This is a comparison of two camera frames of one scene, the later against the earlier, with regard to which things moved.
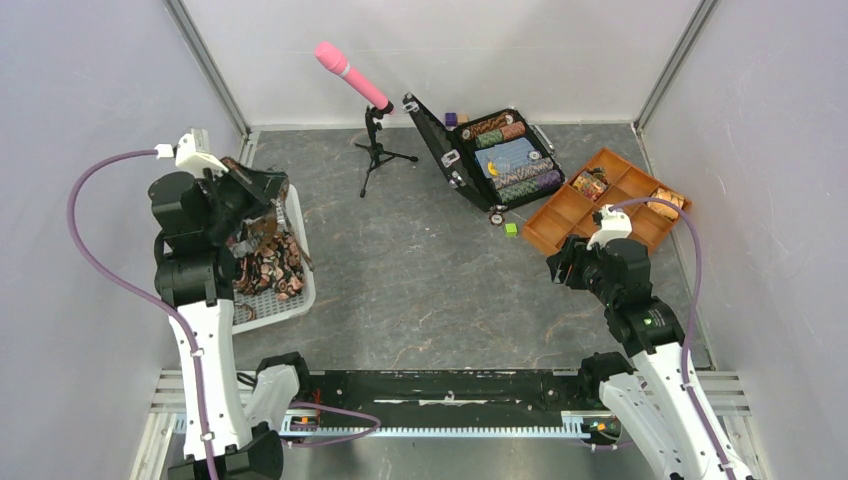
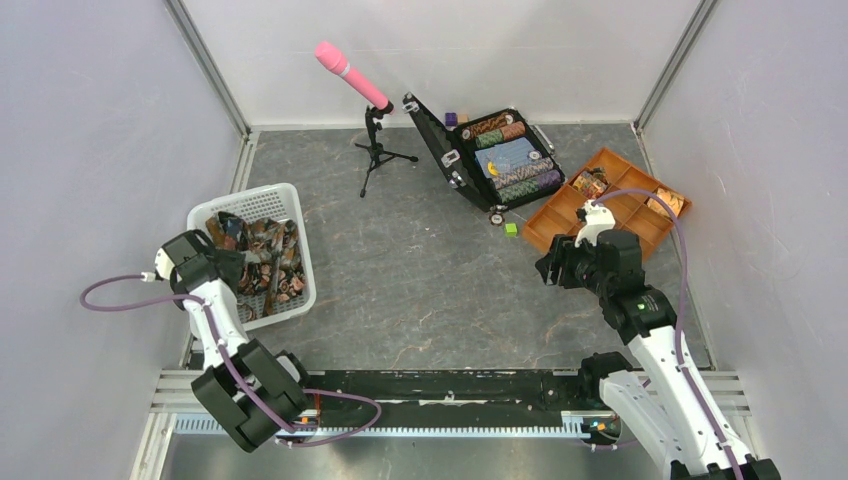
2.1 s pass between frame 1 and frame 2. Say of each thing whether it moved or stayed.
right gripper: stayed
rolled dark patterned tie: stayed
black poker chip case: stayed
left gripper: moved
